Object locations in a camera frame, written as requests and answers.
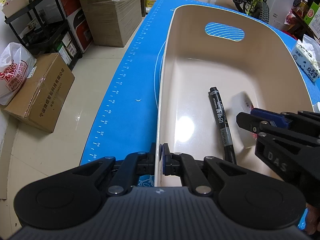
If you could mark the beige plastic storage bin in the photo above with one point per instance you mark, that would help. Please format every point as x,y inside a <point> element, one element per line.
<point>212,47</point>

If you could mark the black metal shelf rack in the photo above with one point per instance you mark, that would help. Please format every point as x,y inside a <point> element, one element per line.
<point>42,28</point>

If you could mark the white plastic shopping bag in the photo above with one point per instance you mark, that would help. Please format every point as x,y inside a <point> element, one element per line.
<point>16,64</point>

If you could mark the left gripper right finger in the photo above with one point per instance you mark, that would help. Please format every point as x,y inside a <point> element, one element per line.
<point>188,169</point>

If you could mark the large lower cardboard box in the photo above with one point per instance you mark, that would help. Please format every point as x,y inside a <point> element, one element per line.
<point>112,22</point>

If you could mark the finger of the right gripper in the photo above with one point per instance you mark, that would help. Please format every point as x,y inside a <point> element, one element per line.
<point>262,122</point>

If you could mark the black marker pen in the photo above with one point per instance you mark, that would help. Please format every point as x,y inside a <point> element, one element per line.
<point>222,124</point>

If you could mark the green white carton box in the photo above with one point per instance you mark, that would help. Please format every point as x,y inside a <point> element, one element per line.
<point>312,18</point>

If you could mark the cardboard box on floor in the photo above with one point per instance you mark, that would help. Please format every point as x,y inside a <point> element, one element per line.
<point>39,101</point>

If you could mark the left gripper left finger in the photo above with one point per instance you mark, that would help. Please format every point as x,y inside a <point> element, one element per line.
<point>126,173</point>

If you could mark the white tape roll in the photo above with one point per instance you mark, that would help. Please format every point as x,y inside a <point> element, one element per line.
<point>241,106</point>

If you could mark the tissue pack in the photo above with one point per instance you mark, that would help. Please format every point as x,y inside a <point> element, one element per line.
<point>306,56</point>

